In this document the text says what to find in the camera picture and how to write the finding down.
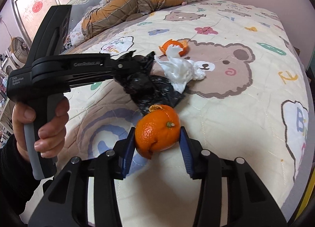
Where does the small black bag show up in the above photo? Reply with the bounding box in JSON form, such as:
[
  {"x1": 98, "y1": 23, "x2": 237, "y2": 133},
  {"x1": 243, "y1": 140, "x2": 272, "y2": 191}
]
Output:
[{"x1": 114, "y1": 51, "x2": 155, "y2": 80}]

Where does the orange tangerine peel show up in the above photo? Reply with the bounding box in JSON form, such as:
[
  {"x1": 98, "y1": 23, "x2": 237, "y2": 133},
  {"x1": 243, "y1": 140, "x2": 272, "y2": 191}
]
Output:
[{"x1": 135, "y1": 104, "x2": 181, "y2": 159}]

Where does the person's left forearm black sleeve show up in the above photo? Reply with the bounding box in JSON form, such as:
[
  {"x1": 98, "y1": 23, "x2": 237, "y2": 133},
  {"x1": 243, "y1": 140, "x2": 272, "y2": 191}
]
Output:
[{"x1": 1, "y1": 135, "x2": 40, "y2": 226}]

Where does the yellow rimmed trash bin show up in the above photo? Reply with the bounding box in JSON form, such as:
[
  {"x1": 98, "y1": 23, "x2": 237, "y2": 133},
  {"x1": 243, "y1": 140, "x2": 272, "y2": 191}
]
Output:
[{"x1": 295, "y1": 172, "x2": 315, "y2": 220}]

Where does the white electric fan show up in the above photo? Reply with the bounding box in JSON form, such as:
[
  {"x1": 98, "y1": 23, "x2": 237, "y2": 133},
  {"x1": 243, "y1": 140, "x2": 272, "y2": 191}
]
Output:
[{"x1": 11, "y1": 37, "x2": 29, "y2": 68}]

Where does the cartoon bear bed quilt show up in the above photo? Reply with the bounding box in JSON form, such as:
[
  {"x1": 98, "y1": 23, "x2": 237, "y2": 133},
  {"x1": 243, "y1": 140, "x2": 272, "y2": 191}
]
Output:
[{"x1": 57, "y1": 0, "x2": 308, "y2": 226}]

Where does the large crumpled black bag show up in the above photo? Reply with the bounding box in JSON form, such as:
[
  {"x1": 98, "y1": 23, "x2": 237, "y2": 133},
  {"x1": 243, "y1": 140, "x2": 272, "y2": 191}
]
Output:
[{"x1": 114, "y1": 73, "x2": 185, "y2": 116}]

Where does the orange brown folded duvet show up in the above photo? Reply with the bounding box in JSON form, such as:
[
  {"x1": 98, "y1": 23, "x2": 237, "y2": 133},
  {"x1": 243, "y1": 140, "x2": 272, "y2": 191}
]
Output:
[{"x1": 81, "y1": 0, "x2": 199, "y2": 40}]

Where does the crumpled white tissue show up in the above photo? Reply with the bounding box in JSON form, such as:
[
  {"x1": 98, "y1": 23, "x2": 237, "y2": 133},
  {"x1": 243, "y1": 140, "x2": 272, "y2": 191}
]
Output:
[{"x1": 154, "y1": 46, "x2": 206, "y2": 94}]

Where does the orange peel on bear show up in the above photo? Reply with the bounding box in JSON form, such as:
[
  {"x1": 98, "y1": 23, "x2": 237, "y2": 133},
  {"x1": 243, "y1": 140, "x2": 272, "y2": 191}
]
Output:
[{"x1": 158, "y1": 39, "x2": 189, "y2": 56}]

